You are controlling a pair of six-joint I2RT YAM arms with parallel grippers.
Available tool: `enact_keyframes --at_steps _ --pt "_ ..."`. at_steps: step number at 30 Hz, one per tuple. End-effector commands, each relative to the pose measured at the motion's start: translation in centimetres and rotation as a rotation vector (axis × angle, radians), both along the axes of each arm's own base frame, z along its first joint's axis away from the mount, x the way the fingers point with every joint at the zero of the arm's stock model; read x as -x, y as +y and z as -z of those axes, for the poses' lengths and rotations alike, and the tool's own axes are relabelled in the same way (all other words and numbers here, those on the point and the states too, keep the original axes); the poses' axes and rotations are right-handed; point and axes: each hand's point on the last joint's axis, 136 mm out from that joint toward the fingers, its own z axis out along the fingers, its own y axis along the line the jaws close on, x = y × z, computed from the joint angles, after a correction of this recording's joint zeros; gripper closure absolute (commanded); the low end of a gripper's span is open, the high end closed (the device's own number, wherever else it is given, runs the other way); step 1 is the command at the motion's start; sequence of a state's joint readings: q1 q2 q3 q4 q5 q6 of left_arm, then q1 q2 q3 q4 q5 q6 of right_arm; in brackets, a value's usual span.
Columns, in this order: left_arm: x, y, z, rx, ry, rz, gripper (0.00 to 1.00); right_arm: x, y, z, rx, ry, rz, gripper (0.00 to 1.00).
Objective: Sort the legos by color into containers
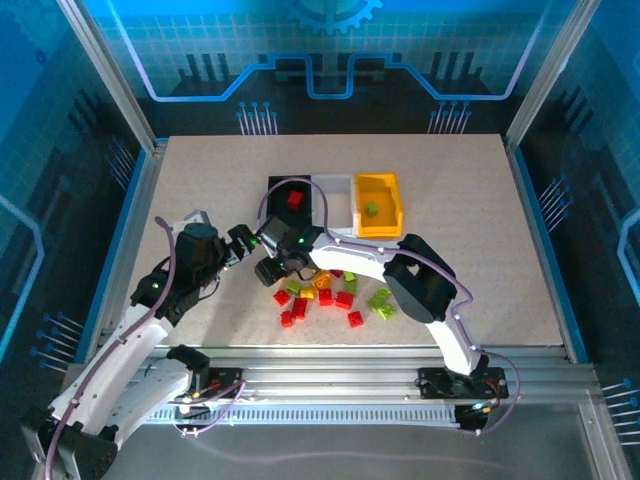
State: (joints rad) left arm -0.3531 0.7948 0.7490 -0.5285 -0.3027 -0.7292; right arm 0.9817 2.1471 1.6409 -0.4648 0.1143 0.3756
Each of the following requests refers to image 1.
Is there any wide aluminium frame rail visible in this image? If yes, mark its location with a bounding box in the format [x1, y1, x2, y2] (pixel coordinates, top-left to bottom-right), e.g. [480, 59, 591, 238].
[64, 344, 599, 409]

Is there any long thin purple cable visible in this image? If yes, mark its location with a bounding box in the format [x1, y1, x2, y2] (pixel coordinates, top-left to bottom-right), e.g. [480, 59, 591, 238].
[192, 434, 504, 469]

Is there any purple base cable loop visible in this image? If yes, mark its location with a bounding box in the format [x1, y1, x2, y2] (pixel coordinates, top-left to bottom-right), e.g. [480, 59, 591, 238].
[162, 379, 247, 439]

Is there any black plastic container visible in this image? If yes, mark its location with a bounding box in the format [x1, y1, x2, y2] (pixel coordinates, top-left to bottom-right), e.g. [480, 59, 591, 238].
[266, 174, 317, 227]

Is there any aluminium frame bar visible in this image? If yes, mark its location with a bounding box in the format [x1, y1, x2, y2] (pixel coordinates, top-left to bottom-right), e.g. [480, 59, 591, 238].
[577, 399, 634, 480]

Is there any slotted grey cable duct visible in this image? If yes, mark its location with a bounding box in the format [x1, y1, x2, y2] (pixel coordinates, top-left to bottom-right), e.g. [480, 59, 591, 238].
[112, 405, 461, 427]

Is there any aluminium frame post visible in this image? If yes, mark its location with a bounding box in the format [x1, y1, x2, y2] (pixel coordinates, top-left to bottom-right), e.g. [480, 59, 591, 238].
[504, 0, 604, 149]
[55, 0, 169, 151]

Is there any long green lego brick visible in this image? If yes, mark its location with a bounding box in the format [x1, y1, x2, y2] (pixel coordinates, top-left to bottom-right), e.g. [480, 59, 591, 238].
[366, 287, 393, 310]

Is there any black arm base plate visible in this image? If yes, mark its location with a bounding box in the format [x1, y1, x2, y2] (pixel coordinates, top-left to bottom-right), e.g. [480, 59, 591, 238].
[202, 367, 245, 399]
[417, 366, 510, 401]

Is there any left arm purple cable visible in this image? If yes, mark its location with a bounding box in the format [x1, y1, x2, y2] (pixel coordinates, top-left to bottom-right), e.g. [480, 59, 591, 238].
[44, 215, 177, 480]

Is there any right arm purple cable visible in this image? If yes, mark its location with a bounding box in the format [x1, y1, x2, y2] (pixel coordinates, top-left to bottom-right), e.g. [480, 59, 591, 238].
[254, 179, 522, 436]

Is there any yellow plastic container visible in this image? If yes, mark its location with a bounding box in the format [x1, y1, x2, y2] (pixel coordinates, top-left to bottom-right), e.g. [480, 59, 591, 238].
[352, 171, 405, 239]

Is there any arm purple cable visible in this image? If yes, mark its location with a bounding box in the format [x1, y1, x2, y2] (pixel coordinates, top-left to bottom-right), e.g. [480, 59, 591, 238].
[254, 179, 522, 436]
[44, 215, 177, 480]

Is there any white plastic container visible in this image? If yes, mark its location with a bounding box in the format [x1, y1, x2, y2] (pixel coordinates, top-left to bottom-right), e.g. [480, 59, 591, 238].
[312, 172, 357, 237]

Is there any black controller board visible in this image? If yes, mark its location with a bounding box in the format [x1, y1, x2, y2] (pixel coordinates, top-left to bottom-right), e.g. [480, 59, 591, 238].
[453, 402, 501, 434]
[172, 399, 211, 424]

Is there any aluminium side rail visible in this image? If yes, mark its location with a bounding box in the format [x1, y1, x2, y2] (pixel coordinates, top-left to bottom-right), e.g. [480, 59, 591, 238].
[74, 142, 169, 351]
[504, 142, 591, 362]

